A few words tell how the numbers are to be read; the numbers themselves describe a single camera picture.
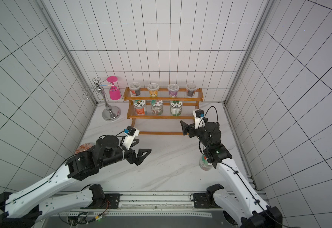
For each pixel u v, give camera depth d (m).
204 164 0.80
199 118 0.62
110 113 1.10
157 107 0.87
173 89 0.80
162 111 0.92
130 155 0.55
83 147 0.90
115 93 1.04
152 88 0.80
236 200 0.54
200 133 0.63
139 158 0.56
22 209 0.39
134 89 0.81
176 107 0.86
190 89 0.81
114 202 0.73
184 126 0.69
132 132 0.54
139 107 0.87
